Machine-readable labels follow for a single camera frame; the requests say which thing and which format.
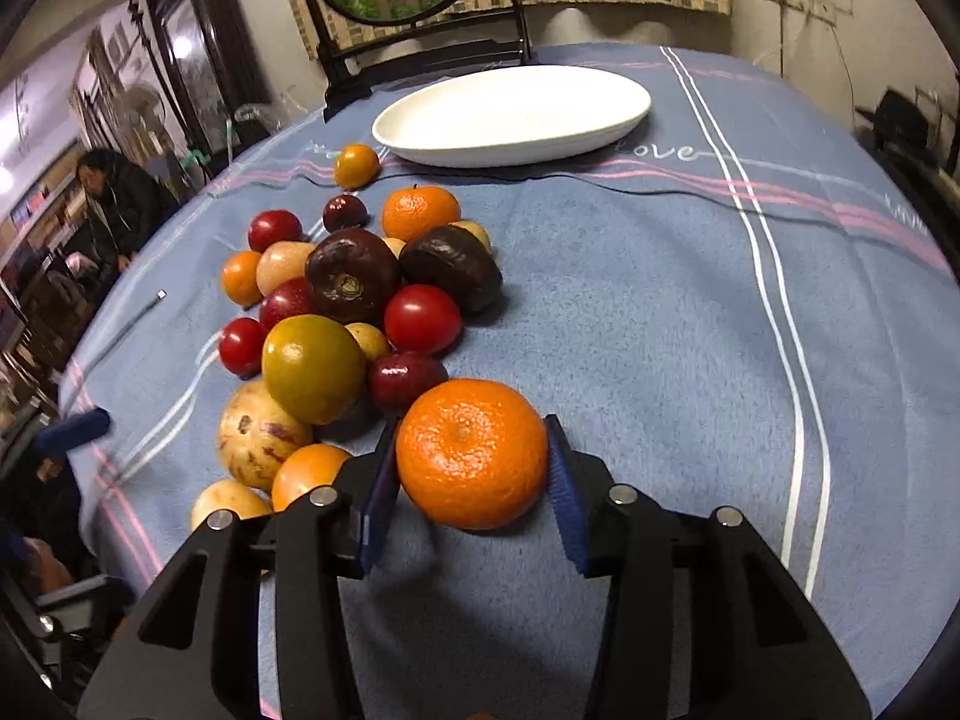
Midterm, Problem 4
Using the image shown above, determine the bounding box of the orange mandarin near plate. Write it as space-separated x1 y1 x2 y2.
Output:
381 185 460 242

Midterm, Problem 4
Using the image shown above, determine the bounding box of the red tomato centre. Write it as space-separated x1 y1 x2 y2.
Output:
384 284 462 355

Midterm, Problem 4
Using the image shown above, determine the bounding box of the large orange mandarin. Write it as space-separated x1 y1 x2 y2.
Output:
395 379 548 532

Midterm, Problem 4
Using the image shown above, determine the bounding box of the red tomato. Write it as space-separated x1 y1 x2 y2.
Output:
247 210 304 254
384 284 462 355

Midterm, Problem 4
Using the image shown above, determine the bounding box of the tan round fruit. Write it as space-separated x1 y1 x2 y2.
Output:
256 241 314 298

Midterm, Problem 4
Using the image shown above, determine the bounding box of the small pale striped fruit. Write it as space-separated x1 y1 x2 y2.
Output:
454 220 493 254

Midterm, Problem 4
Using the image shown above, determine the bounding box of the striped pepino melon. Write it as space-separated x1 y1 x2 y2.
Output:
217 380 313 493

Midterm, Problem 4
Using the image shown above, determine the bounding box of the pale yellow round fruit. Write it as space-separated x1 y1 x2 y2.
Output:
190 479 272 530

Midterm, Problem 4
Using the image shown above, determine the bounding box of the red tomato left edge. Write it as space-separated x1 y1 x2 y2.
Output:
218 317 267 379

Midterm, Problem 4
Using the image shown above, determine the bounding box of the round goldfish screen on stand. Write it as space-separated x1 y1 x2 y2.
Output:
304 0 534 121

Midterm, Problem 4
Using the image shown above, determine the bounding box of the small dark plum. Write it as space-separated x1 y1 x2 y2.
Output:
322 193 370 232

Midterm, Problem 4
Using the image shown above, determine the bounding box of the red tomato far left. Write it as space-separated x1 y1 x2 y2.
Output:
247 210 304 254

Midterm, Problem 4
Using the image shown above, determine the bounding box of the small yellow fruit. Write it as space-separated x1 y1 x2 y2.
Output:
345 322 391 362

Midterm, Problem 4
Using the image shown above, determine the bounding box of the small yellow-orange tomato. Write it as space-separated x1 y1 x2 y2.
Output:
334 143 381 190

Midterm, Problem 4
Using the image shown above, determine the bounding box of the dark wooden framed mirror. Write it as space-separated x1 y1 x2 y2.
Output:
146 0 270 174

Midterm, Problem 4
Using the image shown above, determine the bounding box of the orange tomato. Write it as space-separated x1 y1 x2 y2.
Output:
270 444 352 512
220 250 262 309

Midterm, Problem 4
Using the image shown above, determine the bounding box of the red nectarine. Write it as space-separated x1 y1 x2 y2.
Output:
259 277 317 332

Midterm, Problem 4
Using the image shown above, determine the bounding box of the black usb cable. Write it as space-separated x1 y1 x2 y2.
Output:
78 287 170 384

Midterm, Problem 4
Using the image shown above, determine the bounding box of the seated person in black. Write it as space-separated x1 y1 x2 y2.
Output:
75 148 179 273

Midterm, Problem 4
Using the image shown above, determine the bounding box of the white oval plate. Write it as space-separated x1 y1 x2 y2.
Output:
371 65 652 169

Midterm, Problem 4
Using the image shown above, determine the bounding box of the dark red plum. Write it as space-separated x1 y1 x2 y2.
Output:
370 351 449 413

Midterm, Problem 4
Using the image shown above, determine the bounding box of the green-yellow tomato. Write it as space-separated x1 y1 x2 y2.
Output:
262 314 368 426

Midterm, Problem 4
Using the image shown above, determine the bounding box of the dark purple fruit right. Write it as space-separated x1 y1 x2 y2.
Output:
398 224 503 314

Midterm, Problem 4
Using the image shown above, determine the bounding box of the dark purple fruit with calyx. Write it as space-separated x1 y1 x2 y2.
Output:
304 227 400 325

